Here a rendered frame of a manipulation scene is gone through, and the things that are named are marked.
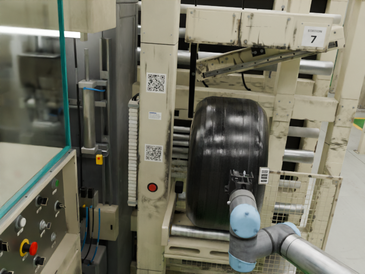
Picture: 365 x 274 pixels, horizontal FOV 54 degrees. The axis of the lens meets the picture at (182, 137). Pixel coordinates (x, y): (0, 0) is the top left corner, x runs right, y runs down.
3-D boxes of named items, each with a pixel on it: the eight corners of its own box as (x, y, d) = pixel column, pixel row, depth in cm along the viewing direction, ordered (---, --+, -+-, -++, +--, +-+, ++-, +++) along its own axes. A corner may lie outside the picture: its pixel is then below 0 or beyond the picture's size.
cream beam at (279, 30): (184, 43, 155) (186, 6, 150) (188, 37, 178) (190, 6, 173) (327, 54, 151) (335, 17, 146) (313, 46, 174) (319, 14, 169)
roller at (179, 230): (168, 233, 149) (169, 222, 151) (168, 235, 154) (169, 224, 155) (252, 242, 147) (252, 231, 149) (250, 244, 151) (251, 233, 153)
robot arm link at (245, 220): (230, 241, 92) (231, 211, 90) (228, 220, 103) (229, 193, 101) (260, 243, 92) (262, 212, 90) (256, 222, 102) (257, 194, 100)
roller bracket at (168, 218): (160, 246, 149) (161, 226, 145) (171, 197, 186) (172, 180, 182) (168, 247, 149) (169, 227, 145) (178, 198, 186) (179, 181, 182)
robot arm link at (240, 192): (254, 220, 102) (226, 217, 103) (252, 212, 107) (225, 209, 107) (258, 195, 100) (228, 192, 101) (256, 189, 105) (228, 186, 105)
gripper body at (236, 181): (252, 171, 116) (257, 185, 104) (249, 195, 118) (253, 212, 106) (228, 168, 116) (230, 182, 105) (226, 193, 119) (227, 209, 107)
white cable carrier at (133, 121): (127, 205, 158) (128, 100, 141) (130, 199, 162) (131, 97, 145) (137, 206, 158) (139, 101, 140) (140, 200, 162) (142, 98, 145)
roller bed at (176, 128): (152, 176, 195) (153, 125, 184) (156, 165, 209) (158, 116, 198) (188, 180, 194) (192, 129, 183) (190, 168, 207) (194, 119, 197)
